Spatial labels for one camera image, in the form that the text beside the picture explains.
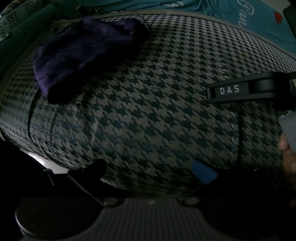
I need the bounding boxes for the perforated plastic basket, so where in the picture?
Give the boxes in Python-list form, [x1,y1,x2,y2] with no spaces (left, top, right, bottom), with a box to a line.
[0,0,44,40]

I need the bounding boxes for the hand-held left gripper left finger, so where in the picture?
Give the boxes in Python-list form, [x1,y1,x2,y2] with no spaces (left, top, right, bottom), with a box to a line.
[30,159,121,207]

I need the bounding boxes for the dark purple cloth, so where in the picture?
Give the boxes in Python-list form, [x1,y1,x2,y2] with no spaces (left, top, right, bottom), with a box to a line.
[32,15,149,105]

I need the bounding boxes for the person's right hand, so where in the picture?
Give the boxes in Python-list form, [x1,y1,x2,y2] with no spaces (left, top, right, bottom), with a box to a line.
[279,134,296,171]

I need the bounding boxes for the teal printed bed sheet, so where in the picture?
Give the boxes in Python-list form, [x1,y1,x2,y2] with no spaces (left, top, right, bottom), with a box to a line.
[0,0,296,77]

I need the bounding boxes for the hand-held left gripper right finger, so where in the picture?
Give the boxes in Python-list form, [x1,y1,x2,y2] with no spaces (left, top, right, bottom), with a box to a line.
[178,159,278,207]

